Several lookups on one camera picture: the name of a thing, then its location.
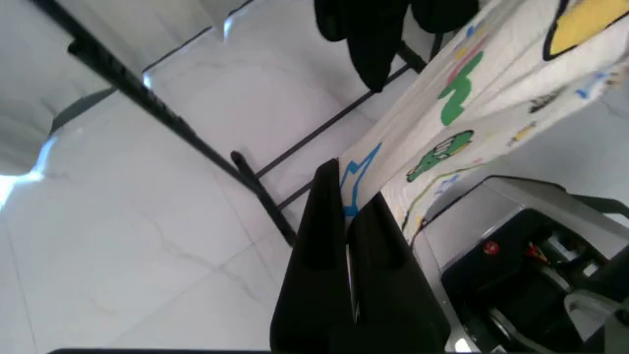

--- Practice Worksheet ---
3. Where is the cream printed garment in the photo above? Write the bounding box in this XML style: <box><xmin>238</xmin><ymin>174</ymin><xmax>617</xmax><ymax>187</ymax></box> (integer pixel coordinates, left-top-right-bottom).
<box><xmin>337</xmin><ymin>0</ymin><xmax>629</xmax><ymax>243</ymax></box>

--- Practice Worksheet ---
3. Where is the black garment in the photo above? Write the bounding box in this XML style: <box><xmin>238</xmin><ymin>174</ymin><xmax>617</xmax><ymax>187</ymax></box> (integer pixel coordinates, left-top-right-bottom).
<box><xmin>313</xmin><ymin>0</ymin><xmax>481</xmax><ymax>94</ymax></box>

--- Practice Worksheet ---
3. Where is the black clothes rack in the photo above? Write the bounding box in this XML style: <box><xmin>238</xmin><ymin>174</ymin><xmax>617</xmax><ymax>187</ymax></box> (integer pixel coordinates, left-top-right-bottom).
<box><xmin>29</xmin><ymin>0</ymin><xmax>446</xmax><ymax>248</ymax></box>

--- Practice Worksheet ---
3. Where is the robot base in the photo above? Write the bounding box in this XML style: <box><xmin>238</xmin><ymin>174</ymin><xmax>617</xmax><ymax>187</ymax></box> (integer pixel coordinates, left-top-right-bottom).
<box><xmin>410</xmin><ymin>174</ymin><xmax>629</xmax><ymax>354</ymax></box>

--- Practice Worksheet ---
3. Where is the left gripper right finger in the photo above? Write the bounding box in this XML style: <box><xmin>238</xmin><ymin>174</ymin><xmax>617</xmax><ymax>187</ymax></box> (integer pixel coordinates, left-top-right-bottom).
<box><xmin>346</xmin><ymin>192</ymin><xmax>452</xmax><ymax>353</ymax></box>

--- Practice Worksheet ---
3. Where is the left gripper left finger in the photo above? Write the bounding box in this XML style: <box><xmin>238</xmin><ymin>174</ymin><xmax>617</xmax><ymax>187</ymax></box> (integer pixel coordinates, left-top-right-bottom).
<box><xmin>268</xmin><ymin>157</ymin><xmax>353</xmax><ymax>353</ymax></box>

